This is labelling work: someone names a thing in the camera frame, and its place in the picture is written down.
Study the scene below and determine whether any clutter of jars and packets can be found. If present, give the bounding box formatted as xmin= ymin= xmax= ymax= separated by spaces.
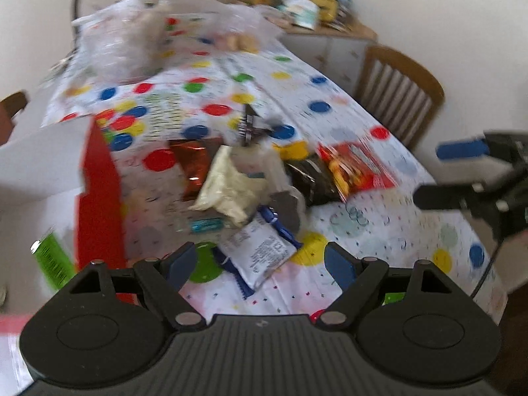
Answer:
xmin=241 ymin=0 xmax=357 ymax=31

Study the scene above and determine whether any black snack packet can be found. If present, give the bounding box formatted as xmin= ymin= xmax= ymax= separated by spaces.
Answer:
xmin=284 ymin=154 xmax=341 ymax=208

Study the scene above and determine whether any light wooden slatted chair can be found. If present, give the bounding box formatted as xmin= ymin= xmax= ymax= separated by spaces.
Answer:
xmin=354 ymin=45 xmax=445 ymax=149

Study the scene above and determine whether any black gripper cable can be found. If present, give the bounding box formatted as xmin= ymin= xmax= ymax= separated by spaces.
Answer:
xmin=470 ymin=231 xmax=506 ymax=300

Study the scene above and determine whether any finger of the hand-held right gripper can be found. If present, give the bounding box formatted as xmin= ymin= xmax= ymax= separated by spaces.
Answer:
xmin=412 ymin=181 xmax=512 ymax=216
xmin=436 ymin=131 xmax=521 ymax=166

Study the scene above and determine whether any green packet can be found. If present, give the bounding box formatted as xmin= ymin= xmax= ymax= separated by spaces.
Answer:
xmin=30 ymin=231 xmax=77 ymax=291

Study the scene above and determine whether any orange brown foil snack packet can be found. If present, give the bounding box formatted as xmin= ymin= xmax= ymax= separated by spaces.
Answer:
xmin=167 ymin=137 xmax=223 ymax=203

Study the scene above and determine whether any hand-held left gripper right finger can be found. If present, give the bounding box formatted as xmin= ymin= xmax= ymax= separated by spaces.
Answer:
xmin=315 ymin=241 xmax=454 ymax=333

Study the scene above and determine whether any grey wrapper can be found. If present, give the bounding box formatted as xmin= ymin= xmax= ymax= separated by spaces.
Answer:
xmin=269 ymin=190 xmax=307 ymax=232

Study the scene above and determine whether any balloon print birthday tablecloth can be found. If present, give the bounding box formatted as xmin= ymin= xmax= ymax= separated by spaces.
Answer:
xmin=41 ymin=0 xmax=508 ymax=326

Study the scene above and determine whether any small dark chocolate packet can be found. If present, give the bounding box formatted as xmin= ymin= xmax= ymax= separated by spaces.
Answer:
xmin=237 ymin=104 xmax=275 ymax=147

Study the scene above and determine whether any white red cardboard box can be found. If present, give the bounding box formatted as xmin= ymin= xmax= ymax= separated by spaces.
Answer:
xmin=0 ymin=116 xmax=126 ymax=306

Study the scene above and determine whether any cream snack packet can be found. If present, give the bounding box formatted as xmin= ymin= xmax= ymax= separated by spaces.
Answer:
xmin=189 ymin=145 xmax=285 ymax=228

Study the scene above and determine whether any white cabinet with wooden top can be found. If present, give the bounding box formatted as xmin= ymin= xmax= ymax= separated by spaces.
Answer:
xmin=280 ymin=16 xmax=378 ymax=91

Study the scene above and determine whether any white blue snack packet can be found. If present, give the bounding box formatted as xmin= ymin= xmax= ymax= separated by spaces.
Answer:
xmin=212 ymin=205 xmax=304 ymax=298

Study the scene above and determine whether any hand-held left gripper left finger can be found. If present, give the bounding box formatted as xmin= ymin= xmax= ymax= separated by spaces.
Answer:
xmin=70 ymin=242 xmax=207 ymax=331

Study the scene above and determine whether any red snack packet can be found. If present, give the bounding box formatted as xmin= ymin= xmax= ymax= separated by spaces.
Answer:
xmin=317 ymin=140 xmax=399 ymax=203

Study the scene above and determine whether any yellow candy packet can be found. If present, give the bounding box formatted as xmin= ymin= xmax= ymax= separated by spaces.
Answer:
xmin=277 ymin=140 xmax=311 ymax=161

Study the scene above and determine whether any teal candy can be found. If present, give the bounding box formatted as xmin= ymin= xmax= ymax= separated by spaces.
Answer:
xmin=189 ymin=216 xmax=225 ymax=235

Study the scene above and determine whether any clear bag of cookies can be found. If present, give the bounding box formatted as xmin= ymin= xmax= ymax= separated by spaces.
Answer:
xmin=181 ymin=0 xmax=281 ymax=55

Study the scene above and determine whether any large clear plastic bag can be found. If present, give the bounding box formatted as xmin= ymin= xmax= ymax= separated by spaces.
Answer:
xmin=71 ymin=0 xmax=199 ymax=85

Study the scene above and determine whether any dark wooden chair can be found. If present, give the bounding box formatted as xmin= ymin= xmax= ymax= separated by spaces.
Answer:
xmin=0 ymin=91 xmax=30 ymax=146

